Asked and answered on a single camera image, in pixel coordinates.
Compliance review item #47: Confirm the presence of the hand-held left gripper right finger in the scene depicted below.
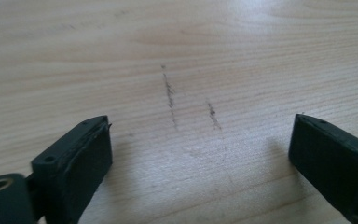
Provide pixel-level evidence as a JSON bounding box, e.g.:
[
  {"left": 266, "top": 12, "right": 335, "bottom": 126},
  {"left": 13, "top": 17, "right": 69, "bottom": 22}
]
[{"left": 288, "top": 113, "right": 358, "bottom": 224}]

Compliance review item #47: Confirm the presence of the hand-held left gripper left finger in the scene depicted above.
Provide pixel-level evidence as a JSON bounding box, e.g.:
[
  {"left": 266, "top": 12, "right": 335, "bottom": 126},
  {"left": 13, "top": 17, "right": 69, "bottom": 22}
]
[{"left": 31, "top": 115, "right": 114, "bottom": 224}]

